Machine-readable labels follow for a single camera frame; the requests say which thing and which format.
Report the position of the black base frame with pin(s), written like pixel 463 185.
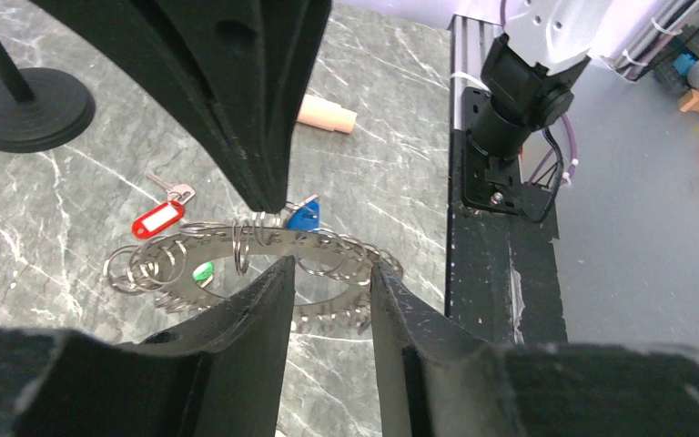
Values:
pixel 502 280

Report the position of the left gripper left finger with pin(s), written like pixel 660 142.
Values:
pixel 219 373

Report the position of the green key tag with key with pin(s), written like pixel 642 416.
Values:
pixel 203 274

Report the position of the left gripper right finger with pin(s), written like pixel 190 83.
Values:
pixel 436 379

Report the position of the red key tag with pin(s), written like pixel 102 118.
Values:
pixel 166 213

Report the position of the blue key tag with key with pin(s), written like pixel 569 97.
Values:
pixel 303 215

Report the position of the pink wooden cylinder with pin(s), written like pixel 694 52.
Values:
pixel 323 114

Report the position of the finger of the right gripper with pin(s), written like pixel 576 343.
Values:
pixel 139 39
pixel 292 34

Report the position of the black microphone stand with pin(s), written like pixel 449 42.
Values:
pixel 40 108

